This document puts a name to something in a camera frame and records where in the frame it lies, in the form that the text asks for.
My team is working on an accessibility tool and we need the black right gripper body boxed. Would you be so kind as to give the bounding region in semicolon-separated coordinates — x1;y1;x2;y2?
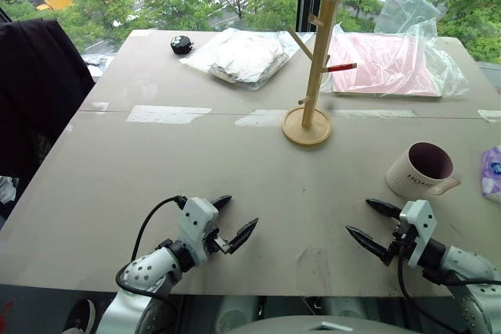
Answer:
387;219;417;261

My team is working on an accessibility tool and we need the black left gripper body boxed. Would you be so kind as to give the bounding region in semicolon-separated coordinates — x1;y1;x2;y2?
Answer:
203;228;232;261

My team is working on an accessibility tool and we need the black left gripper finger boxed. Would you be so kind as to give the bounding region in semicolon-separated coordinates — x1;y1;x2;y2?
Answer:
228;217;260;255
212;195;233;215

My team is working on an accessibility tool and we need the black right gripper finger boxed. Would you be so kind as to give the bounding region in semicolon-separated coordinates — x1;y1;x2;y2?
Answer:
365;199;402;219
344;225;395;268

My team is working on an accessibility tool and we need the wooden mug tree stand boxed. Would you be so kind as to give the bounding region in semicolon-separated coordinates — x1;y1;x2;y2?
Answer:
281;0;359;149

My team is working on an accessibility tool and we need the cream ribbed mug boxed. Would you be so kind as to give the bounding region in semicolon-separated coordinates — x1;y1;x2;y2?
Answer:
385;142;463;199

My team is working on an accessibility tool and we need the small clear tape patch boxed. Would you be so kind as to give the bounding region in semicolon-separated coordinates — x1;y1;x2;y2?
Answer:
233;109;288;128

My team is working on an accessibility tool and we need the long clear tape strip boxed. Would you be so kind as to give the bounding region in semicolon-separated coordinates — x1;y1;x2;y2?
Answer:
330;108;416;119

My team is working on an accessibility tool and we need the wide clear tape patch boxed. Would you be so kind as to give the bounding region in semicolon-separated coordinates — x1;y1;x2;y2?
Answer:
125;104;213;125

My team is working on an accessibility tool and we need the silver robot torso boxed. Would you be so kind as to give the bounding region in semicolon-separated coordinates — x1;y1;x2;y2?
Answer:
222;314;377;334

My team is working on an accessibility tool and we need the purple tissue pack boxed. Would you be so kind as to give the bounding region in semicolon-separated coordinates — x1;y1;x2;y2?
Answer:
480;145;501;206

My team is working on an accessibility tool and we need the pink flat sheet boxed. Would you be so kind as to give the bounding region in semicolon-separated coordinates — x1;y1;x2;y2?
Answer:
329;32;443;98

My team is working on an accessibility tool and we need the bagged grey white cloth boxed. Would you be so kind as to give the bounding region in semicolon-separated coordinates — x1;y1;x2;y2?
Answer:
179;27;293;92

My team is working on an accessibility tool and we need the black white shoe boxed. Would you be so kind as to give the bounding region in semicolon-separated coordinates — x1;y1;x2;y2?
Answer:
63;297;97;334

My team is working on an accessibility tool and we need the clear plastic bag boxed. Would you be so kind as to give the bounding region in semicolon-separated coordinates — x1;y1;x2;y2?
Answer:
326;0;470;99

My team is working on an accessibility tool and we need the black round dotted object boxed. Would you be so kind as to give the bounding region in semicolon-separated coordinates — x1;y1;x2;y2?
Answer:
169;34;196;56

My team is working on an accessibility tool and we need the black fabric chair cover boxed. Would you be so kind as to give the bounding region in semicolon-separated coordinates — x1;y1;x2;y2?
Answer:
0;18;96;196

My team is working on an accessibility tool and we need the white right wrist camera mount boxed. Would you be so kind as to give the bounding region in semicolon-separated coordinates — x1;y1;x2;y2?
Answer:
398;199;438;269

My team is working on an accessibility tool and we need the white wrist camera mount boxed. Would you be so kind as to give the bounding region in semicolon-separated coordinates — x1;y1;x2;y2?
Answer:
398;199;438;269
177;196;220;265

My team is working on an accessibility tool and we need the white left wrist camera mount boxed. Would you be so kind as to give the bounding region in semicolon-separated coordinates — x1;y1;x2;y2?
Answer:
177;196;220;265

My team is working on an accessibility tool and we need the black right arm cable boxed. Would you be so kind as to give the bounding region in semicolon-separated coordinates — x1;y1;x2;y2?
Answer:
396;254;501;300

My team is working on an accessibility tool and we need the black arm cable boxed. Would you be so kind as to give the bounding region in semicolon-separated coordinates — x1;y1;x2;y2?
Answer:
114;195;186;296
396;254;501;300

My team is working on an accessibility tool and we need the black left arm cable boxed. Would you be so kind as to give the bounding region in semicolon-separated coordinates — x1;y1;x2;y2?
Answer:
114;195;186;296

